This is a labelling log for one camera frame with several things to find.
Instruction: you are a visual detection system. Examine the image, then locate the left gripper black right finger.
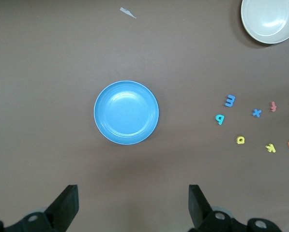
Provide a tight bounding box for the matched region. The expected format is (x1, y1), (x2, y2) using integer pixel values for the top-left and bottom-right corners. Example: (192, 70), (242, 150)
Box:
(187, 185), (282, 232)

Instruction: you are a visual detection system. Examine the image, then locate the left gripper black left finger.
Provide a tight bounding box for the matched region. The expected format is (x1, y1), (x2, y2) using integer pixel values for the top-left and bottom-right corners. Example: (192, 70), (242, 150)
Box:
(0, 185), (79, 232)

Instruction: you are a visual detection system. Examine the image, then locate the blue foam letter m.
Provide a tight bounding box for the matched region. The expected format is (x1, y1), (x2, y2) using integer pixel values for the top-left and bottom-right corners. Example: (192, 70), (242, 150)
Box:
(224, 94), (236, 108)

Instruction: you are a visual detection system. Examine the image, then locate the blue plate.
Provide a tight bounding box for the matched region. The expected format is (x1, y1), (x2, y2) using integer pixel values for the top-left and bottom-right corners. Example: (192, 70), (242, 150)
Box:
(93, 80), (160, 145)

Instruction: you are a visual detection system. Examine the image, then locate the brown table cover sheet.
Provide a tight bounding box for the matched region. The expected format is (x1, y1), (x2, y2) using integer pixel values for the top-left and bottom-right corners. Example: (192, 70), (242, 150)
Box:
(0, 0), (289, 232)

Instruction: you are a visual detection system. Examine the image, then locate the beige plate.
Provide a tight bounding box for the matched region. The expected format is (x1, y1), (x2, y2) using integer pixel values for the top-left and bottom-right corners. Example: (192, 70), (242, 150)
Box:
(240, 0), (289, 45)

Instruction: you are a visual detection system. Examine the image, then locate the small grey paper scrap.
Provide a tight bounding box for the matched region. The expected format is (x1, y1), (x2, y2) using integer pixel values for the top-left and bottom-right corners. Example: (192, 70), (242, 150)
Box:
(120, 7), (137, 19)

